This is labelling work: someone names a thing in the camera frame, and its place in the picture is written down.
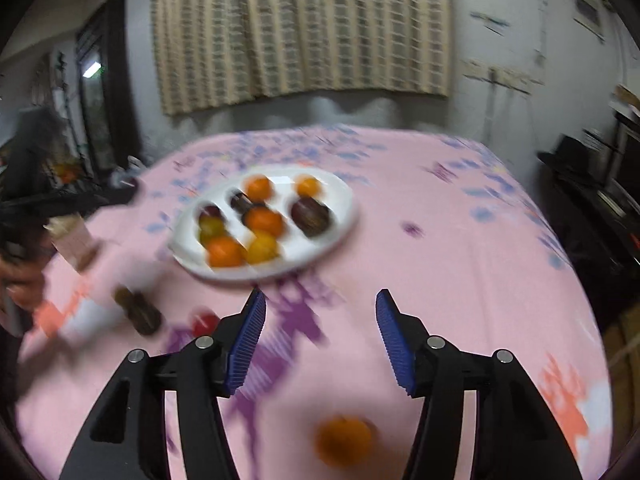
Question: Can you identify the jar with cream lid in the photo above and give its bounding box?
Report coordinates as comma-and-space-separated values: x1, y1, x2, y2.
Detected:
44, 211, 99, 272

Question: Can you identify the person's left hand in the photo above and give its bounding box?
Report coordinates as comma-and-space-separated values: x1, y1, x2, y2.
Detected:
0, 242, 49, 312

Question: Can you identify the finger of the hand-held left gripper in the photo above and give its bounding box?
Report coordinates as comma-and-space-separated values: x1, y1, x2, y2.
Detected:
50, 180, 139, 213

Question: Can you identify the black hat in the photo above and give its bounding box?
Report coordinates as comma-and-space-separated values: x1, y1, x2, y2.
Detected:
537, 134, 607, 173

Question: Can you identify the greenish orange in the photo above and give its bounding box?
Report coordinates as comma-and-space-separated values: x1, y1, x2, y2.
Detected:
199, 219, 228, 246

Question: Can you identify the dark desk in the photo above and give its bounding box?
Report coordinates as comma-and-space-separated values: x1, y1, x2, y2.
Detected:
540, 152, 640, 321

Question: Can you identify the white oval plate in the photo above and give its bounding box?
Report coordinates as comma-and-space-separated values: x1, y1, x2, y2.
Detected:
170, 164, 360, 283

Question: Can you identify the yellowish orange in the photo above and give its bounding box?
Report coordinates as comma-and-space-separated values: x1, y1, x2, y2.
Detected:
245, 232, 281, 265

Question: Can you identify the wrinkled brown fruit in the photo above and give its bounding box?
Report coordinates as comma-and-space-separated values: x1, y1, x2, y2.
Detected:
112, 286, 137, 311

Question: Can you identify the orange box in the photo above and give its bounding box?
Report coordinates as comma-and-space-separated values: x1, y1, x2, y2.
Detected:
56, 162, 83, 186

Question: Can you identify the red tomato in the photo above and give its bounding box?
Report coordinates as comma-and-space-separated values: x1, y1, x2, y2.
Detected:
191, 311, 222, 337

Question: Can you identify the checked beige curtain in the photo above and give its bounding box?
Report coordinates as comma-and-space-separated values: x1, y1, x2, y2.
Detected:
151, 0, 453, 117

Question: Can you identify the cardboard box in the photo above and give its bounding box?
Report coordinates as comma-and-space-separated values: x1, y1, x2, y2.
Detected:
602, 305, 640, 411

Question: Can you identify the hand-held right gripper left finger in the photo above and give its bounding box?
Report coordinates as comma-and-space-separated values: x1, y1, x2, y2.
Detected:
60, 287, 268, 480

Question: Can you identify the pink deer print tablecloth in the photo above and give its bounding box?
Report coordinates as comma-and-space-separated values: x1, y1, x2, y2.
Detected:
15, 125, 615, 480

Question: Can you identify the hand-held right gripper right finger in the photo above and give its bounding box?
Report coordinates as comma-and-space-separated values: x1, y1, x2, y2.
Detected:
375, 287, 583, 480

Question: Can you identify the small orange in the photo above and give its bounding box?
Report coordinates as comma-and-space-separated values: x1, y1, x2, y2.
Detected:
295, 175, 322, 198
244, 207, 286, 238
244, 175, 275, 202
206, 236, 247, 268

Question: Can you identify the large orange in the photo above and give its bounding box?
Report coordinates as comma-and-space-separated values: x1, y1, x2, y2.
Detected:
315, 415, 377, 468

